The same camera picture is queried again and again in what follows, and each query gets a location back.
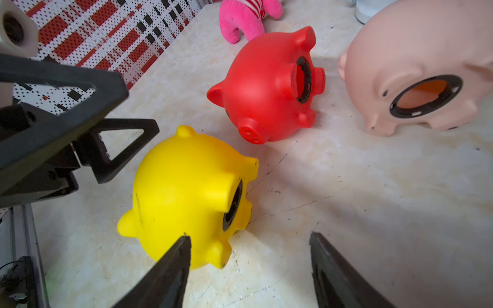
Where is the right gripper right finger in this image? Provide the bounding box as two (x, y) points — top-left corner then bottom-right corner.
(309, 232), (394, 308)

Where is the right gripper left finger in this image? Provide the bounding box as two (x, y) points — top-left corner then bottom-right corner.
(114, 236), (191, 308)

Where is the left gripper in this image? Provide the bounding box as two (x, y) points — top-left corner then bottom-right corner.
(1, 56), (159, 208)

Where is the yellow piggy bank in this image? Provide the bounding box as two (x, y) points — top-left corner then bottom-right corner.
(117, 125), (259, 270)

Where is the red piggy bank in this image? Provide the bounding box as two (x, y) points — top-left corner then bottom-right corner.
(207, 26), (326, 145)

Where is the pink piggy bank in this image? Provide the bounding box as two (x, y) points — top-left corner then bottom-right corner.
(338, 1), (492, 137)

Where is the pink white plush pig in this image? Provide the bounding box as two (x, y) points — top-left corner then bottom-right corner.
(219, 0), (283, 44)

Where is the white alarm clock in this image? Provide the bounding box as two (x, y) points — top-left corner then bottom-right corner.
(354, 0), (396, 24)

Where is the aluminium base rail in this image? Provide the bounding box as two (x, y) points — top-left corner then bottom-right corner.
(1, 204), (50, 307)

